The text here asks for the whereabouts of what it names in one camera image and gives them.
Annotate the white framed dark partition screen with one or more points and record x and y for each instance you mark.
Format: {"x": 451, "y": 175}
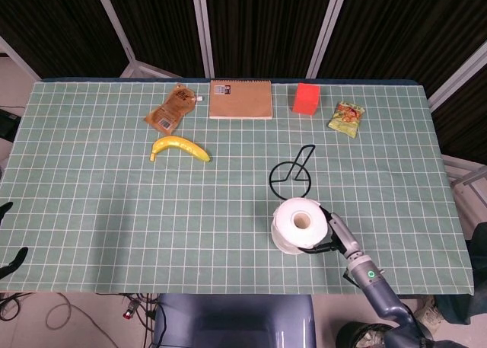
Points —
{"x": 262, "y": 28}

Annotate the red black connector plug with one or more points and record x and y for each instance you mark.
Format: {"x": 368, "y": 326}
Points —
{"x": 129, "y": 310}

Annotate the green grid tablecloth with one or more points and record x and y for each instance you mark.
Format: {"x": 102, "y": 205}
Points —
{"x": 152, "y": 218}

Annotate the brown spiral notebook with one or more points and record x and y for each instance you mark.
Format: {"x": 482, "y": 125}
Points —
{"x": 240, "y": 99}

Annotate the beige shoe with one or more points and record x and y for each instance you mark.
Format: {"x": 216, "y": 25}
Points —
{"x": 430, "y": 310}

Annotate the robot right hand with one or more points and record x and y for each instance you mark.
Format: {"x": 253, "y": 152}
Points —
{"x": 336, "y": 235}

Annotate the yellow banana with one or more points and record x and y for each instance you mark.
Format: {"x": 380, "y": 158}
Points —
{"x": 179, "y": 147}

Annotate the white toilet paper roll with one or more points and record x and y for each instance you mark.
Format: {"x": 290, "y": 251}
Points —
{"x": 298, "y": 226}

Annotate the green snack bag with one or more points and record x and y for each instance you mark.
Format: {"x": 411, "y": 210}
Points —
{"x": 347, "y": 119}

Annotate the black floor device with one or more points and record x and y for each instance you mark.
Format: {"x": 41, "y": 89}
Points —
{"x": 7, "y": 123}

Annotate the brown spouted drink pouch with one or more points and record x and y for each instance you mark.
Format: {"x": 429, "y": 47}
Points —
{"x": 171, "y": 108}

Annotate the black waste bin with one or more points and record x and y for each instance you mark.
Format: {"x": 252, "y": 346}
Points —
{"x": 361, "y": 336}

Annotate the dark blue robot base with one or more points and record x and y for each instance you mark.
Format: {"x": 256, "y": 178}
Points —
{"x": 236, "y": 321}

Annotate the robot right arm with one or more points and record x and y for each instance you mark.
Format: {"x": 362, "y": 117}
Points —
{"x": 384, "y": 298}

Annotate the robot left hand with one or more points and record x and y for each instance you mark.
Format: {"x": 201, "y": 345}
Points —
{"x": 9, "y": 256}

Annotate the red cube block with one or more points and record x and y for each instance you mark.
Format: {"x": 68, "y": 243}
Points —
{"x": 305, "y": 99}

